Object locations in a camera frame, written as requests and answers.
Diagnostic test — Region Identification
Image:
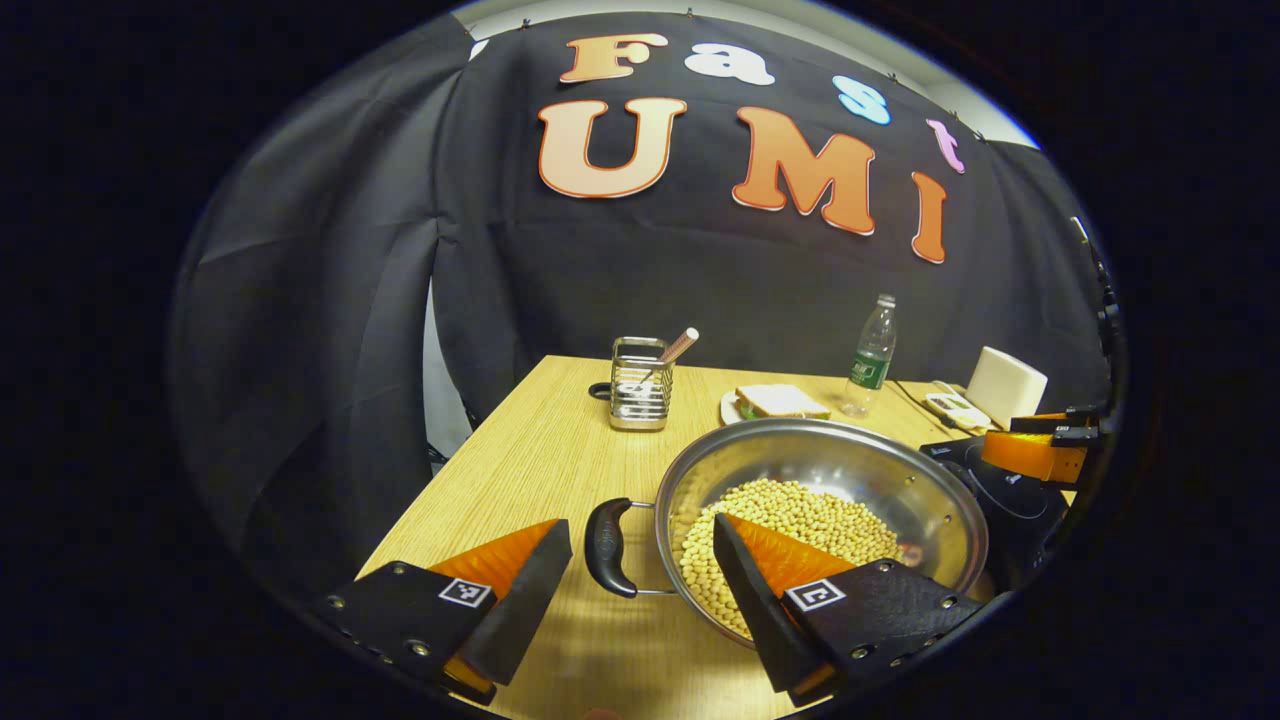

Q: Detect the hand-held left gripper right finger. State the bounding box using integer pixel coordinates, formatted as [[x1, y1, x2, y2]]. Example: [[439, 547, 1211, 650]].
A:
[[712, 513, 986, 707]]

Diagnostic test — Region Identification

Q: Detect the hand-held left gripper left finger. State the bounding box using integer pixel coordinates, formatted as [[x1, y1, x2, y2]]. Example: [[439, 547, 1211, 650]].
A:
[[310, 518, 574, 707]]

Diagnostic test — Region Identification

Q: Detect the black induction cooktop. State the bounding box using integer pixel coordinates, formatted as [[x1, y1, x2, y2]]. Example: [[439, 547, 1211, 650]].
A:
[[920, 435, 1073, 593]]

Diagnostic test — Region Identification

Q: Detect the pile of soybeans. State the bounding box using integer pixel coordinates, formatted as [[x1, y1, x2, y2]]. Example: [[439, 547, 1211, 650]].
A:
[[678, 478, 901, 641]]

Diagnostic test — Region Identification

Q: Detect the stainless steel pot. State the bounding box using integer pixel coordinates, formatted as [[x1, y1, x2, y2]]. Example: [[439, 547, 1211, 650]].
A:
[[585, 418, 991, 651]]

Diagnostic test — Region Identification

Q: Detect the white box-shaped appliance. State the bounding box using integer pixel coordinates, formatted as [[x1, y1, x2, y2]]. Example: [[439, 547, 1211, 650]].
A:
[[965, 346, 1049, 431]]

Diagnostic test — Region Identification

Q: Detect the white divided plate with beans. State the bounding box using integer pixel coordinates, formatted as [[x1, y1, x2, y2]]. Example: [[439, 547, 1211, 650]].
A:
[[922, 390, 997, 434]]

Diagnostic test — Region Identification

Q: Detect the clear plastic water bottle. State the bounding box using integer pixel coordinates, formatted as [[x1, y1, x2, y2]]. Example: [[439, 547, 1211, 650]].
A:
[[840, 293, 898, 419]]

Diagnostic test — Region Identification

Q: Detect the small white plate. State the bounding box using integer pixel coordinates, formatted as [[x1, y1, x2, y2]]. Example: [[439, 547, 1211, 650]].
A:
[[720, 390, 833, 427]]

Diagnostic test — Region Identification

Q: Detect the sandwich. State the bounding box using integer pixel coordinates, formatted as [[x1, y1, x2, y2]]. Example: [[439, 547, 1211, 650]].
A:
[[735, 385, 831, 421]]

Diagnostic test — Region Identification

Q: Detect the black backdrop cloth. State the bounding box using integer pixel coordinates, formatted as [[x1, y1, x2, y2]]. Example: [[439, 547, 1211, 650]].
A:
[[170, 10, 1116, 601]]

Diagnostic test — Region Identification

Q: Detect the wire mesh utensil holder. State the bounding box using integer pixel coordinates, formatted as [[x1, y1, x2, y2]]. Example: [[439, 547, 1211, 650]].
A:
[[588, 336, 676, 433]]

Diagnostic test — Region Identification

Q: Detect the wooden-handled utensil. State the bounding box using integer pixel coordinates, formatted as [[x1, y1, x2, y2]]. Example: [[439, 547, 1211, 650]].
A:
[[640, 328, 701, 386]]

